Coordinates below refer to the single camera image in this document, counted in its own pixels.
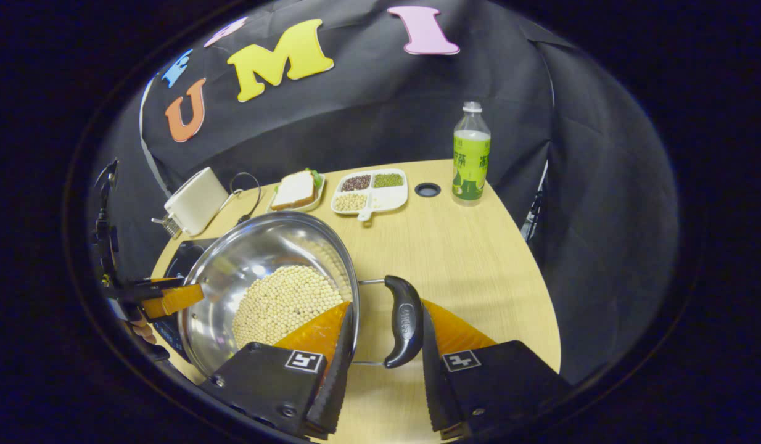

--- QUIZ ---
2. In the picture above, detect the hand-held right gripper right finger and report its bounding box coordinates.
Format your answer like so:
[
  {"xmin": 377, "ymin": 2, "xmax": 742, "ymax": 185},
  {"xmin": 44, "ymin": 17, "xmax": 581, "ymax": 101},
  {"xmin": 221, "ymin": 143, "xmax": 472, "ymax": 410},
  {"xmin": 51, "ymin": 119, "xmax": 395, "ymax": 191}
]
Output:
[{"xmin": 421, "ymin": 300, "xmax": 572, "ymax": 440}]

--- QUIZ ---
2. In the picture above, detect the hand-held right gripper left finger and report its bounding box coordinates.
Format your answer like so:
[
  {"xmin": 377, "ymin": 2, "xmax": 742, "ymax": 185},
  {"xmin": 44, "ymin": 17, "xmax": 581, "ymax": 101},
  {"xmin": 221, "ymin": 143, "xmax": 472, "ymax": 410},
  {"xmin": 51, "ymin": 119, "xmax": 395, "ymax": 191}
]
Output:
[{"xmin": 200, "ymin": 302, "xmax": 355, "ymax": 440}]

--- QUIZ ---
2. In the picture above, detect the black induction cooktop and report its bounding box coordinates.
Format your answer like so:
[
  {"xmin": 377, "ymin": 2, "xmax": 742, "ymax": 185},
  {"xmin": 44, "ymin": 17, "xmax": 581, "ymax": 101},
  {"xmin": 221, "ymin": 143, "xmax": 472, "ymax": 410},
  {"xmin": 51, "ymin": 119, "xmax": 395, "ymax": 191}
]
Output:
[{"xmin": 151, "ymin": 239, "xmax": 218, "ymax": 364}]

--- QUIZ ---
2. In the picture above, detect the steel pot with beans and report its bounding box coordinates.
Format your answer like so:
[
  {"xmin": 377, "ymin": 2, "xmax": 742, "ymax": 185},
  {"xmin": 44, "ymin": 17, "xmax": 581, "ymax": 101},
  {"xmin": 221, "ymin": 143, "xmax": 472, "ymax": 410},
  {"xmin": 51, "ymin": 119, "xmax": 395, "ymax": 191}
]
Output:
[{"xmin": 177, "ymin": 211, "xmax": 426, "ymax": 378}]

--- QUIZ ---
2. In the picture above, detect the white toaster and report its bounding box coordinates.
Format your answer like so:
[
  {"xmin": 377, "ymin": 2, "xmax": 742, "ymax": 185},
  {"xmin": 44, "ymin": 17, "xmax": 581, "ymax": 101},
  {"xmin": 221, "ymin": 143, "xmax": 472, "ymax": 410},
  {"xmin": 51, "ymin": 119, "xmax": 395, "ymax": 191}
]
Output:
[{"xmin": 163, "ymin": 167, "xmax": 230, "ymax": 238}]

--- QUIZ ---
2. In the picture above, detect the sandwich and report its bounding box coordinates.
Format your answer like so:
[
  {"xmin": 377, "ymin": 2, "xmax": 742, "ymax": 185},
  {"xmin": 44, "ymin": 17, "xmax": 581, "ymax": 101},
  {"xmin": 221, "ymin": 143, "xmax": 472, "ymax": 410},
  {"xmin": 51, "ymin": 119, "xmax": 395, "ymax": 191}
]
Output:
[{"xmin": 271, "ymin": 170, "xmax": 323, "ymax": 210}]

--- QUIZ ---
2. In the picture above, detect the small white plate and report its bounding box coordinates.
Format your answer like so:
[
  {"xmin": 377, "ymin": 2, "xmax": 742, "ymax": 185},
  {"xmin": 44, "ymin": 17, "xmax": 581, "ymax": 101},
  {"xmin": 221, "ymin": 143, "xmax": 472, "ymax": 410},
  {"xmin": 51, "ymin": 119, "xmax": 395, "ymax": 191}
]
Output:
[{"xmin": 266, "ymin": 175, "xmax": 327, "ymax": 214}]

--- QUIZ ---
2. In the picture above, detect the white divided dish with beans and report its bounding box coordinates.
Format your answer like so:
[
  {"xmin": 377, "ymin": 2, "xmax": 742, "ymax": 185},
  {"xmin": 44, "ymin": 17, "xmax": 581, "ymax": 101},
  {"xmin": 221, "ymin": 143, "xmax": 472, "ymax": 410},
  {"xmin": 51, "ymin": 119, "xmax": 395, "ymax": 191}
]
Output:
[{"xmin": 330, "ymin": 168, "xmax": 409, "ymax": 221}]

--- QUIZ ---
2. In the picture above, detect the green drink bottle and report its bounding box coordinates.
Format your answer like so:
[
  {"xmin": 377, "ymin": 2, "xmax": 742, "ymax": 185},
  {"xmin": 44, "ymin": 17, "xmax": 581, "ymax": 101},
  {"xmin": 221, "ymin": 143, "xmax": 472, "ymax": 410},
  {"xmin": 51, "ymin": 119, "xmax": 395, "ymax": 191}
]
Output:
[{"xmin": 451, "ymin": 102, "xmax": 492, "ymax": 206}]

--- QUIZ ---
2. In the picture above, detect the black backdrop cloth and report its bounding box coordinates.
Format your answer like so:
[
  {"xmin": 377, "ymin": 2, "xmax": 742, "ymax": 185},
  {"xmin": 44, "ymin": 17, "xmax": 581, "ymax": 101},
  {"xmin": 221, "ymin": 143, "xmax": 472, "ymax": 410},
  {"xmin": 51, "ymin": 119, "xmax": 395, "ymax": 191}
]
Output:
[{"xmin": 88, "ymin": 0, "xmax": 680, "ymax": 386}]

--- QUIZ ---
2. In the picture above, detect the black power cable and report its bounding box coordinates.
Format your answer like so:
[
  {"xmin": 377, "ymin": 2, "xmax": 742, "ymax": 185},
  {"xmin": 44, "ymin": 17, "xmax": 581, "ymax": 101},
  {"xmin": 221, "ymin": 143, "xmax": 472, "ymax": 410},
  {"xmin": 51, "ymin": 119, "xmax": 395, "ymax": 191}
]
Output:
[{"xmin": 229, "ymin": 172, "xmax": 262, "ymax": 224}]

